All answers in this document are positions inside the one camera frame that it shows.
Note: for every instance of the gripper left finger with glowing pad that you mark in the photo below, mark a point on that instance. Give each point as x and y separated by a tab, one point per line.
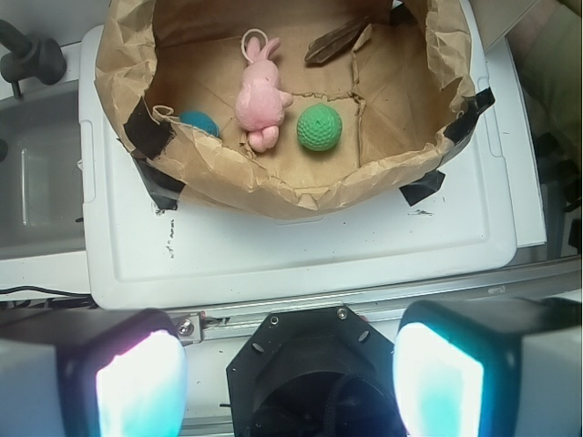
91	373

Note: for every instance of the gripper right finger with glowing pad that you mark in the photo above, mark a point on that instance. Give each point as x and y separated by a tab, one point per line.
490	367

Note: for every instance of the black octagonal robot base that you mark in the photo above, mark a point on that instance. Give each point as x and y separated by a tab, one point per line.
323	372

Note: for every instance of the dark wood chip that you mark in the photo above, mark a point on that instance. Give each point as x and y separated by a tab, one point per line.
327	47

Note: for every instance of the clear plastic tub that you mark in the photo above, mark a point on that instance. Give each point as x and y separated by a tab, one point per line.
41	182

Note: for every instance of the black tape strip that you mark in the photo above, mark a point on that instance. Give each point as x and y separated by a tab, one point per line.
423	188
462	129
147	135
163	189

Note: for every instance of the blue dimpled ball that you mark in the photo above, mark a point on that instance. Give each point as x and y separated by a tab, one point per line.
201	121

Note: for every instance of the pink plush bunny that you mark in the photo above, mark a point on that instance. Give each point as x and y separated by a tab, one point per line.
260	104

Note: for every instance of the green dimpled ball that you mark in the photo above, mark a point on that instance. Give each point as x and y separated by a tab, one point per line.
319	128

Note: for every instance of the brown paper bag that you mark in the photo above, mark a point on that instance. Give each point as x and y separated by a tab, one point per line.
396	90

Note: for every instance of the aluminium rail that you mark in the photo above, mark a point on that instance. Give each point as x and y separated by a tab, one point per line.
384	303

